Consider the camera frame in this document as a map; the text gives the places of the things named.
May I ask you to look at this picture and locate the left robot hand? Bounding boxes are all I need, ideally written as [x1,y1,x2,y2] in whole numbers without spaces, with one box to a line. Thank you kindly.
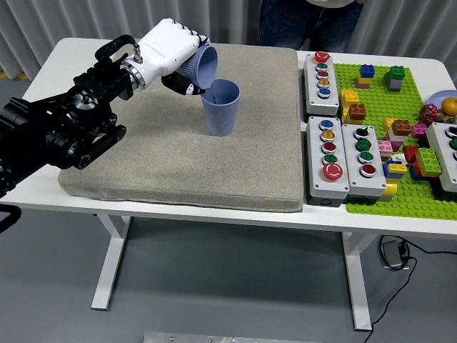
[133,17,212,97]

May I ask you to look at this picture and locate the blue ribbed cup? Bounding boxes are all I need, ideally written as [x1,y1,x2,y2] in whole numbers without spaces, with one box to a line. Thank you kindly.
[201,79,242,137]
[173,45,219,90]

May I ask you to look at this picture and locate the grey curtain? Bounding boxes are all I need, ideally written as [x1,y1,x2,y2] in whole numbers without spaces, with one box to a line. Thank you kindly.
[0,0,457,78]

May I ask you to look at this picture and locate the person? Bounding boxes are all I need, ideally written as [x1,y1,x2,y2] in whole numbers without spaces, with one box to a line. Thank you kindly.
[257,0,367,54]

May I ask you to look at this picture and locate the grey-brown mat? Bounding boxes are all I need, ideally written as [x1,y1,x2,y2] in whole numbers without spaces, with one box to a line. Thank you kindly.
[57,38,304,214]

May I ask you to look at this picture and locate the grey five-button control box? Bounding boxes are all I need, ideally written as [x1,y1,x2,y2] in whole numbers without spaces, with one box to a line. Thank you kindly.
[302,51,341,117]
[306,116,351,207]

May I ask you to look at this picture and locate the yellow toy block stack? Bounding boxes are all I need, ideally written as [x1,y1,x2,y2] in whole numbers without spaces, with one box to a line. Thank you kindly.
[340,89,360,124]

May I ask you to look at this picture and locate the brown toy block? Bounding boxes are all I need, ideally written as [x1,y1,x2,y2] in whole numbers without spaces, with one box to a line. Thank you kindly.
[391,119,412,136]
[348,103,368,121]

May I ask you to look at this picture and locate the blue yellow pink block stack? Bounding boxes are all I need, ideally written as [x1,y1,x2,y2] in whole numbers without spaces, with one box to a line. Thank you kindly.
[356,64,376,90]

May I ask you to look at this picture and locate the green studded baseplate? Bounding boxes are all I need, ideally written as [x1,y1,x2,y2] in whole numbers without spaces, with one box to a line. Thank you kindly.
[333,63,457,219]

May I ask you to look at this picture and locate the white table leg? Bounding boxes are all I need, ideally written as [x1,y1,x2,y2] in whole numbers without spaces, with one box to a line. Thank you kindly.
[341,231,374,332]
[91,214,131,311]

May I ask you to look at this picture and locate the green grey block stack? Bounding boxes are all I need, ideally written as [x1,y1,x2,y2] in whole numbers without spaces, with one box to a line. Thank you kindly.
[383,66,406,93]

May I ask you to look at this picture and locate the pink toy block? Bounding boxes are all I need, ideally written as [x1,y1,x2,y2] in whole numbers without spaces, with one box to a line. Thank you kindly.
[377,139,394,161]

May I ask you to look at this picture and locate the blue yellow toy block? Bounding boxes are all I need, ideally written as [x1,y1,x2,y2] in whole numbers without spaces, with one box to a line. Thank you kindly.
[383,159,408,179]

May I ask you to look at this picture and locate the yellow cylinder toy block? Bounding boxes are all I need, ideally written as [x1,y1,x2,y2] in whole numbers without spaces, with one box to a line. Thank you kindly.
[378,178,399,203]

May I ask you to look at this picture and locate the red toy block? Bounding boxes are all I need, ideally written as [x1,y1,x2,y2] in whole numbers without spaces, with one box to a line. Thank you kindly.
[403,145,421,165]

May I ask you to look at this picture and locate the red valve wheel toy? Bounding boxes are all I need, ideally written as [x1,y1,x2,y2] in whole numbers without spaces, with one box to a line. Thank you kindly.
[418,103,438,125]

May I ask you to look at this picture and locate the light blue plate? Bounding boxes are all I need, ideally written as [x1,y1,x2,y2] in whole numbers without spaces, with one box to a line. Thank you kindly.
[426,89,457,115]

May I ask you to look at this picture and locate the green orange toy block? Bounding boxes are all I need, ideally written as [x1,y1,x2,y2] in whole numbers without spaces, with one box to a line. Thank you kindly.
[416,146,443,178]

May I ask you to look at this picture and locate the grey control box black buttons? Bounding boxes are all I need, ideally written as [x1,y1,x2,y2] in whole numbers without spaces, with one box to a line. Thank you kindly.
[424,122,457,194]

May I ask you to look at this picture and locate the grey power adapter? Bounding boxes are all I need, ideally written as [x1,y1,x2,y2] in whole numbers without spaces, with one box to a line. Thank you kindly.
[380,239,410,271]

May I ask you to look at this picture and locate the grey selector switch control box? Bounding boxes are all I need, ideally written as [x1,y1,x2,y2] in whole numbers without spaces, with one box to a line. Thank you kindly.
[341,123,388,202]

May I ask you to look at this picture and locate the black floor cable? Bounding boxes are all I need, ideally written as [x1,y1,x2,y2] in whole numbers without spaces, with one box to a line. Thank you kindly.
[363,235,457,343]

